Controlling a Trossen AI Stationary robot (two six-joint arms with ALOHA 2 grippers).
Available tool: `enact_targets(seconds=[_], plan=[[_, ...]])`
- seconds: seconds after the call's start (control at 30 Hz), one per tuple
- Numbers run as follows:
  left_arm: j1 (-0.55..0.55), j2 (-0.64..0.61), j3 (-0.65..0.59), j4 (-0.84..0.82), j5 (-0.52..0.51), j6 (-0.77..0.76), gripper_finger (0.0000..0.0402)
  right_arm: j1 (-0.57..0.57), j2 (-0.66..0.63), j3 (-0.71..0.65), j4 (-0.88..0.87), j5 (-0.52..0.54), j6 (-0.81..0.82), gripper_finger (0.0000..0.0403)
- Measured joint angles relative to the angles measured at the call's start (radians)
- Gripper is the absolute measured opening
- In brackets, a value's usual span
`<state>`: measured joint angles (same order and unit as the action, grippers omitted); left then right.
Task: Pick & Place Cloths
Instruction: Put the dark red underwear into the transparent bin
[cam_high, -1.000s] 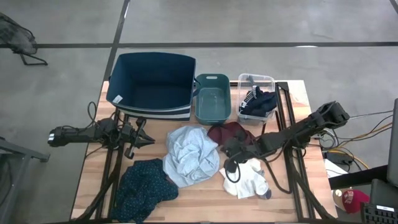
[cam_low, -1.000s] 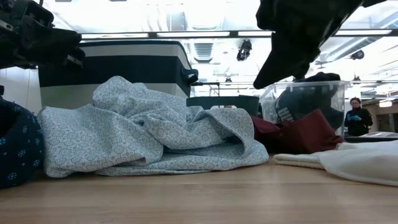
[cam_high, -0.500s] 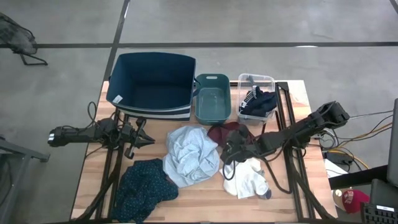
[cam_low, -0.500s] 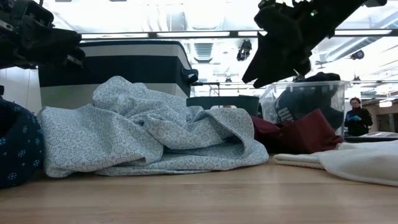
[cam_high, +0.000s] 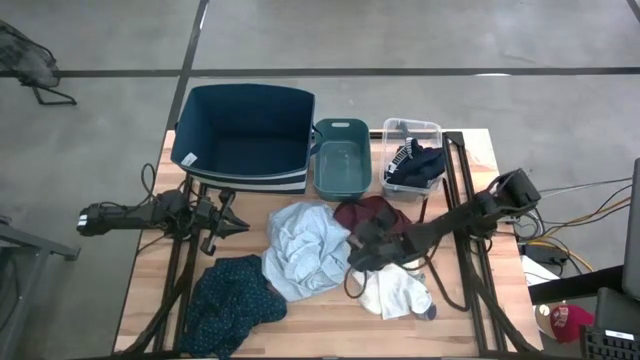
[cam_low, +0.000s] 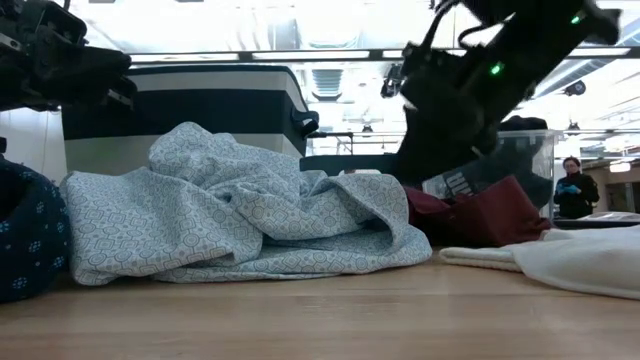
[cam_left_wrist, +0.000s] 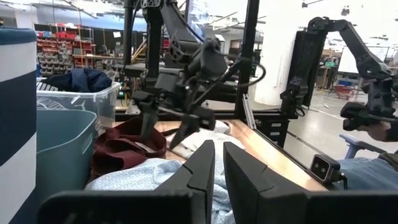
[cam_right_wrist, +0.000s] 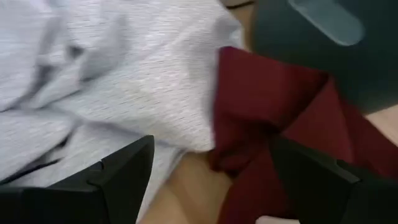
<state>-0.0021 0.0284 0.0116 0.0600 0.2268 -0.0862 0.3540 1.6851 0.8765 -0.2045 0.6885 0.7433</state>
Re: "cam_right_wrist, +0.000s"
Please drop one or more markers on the light grey heathered cloth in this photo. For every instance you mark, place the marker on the light grey heathered cloth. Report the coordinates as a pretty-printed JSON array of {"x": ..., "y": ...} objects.
[{"x": 109, "y": 77}]

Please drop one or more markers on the teal plastic basket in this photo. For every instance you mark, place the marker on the teal plastic basket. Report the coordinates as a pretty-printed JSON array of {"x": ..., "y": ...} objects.
[{"x": 373, "y": 62}]

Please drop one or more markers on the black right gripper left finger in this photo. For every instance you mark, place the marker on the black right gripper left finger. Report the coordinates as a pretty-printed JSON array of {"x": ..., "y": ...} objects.
[{"x": 127, "y": 174}]

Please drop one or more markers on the maroon cloth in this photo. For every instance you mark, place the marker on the maroon cloth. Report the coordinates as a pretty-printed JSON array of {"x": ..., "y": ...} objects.
[{"x": 248, "y": 93}]

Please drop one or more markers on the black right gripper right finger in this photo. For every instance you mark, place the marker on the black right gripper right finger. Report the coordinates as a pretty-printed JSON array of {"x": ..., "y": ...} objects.
[{"x": 314, "y": 186}]

